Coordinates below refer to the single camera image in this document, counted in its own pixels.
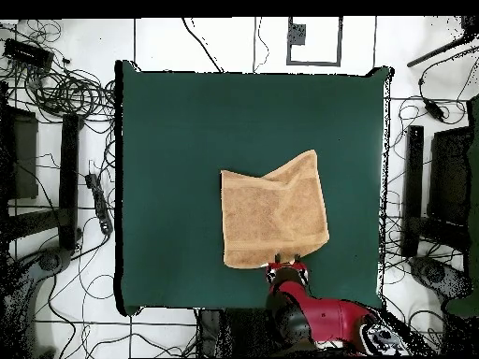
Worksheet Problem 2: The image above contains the dark stand base leg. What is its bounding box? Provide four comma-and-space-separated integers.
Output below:
0, 246, 75, 359
407, 255, 472, 301

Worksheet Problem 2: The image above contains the tan terry towel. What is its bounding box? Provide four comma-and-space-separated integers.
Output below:
220, 149, 331, 270

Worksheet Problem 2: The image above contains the black rod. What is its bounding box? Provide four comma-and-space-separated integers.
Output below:
406, 16, 479, 69

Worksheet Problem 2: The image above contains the dark green table cloth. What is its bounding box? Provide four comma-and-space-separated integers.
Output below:
114, 59, 394, 317

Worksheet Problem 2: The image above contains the thin black floor cable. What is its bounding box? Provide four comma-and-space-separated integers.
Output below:
253, 16, 271, 74

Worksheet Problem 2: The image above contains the black stand frame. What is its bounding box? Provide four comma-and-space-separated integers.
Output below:
400, 124, 473, 259
0, 79, 83, 255

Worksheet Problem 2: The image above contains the tangle of black cables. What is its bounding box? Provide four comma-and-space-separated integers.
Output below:
0, 18, 118, 125

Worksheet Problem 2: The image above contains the black power strip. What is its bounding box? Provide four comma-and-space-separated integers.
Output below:
84, 172, 114, 236

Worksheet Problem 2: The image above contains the black box device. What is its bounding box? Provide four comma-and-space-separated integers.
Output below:
3, 37, 56, 71

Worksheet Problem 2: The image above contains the black power adapter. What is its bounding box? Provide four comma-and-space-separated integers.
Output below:
424, 99, 447, 123

